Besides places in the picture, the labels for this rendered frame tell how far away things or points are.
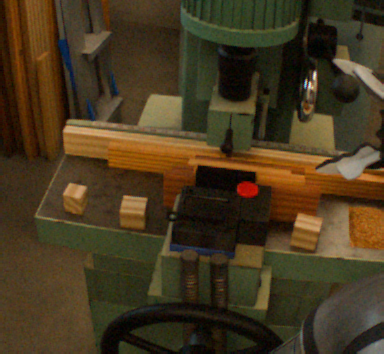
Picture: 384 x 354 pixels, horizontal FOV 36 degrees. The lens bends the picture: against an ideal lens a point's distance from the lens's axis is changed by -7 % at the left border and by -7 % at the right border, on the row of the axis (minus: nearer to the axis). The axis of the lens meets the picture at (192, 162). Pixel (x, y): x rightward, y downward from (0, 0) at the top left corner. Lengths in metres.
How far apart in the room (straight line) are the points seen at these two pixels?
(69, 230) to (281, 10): 0.48
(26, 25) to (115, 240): 1.48
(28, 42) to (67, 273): 0.89
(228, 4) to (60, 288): 1.45
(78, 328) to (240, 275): 1.18
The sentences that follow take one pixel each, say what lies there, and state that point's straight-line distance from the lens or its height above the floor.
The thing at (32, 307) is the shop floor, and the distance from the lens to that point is 2.06.
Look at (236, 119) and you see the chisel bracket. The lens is 0.95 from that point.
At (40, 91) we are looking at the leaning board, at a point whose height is 0.34.
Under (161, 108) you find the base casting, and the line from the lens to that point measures 1.44.
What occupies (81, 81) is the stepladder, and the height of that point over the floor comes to 0.66.
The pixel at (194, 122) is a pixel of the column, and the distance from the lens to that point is 1.24.
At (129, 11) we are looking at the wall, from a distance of 3.74.
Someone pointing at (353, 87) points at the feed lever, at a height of 1.24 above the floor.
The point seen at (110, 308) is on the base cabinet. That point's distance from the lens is 1.13.
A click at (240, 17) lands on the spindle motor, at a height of 1.24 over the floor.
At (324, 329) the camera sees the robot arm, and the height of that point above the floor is 1.22.
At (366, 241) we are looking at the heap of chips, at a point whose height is 0.91.
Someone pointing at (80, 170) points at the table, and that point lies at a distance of 1.10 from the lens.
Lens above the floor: 1.57
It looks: 37 degrees down
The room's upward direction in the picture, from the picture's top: 3 degrees clockwise
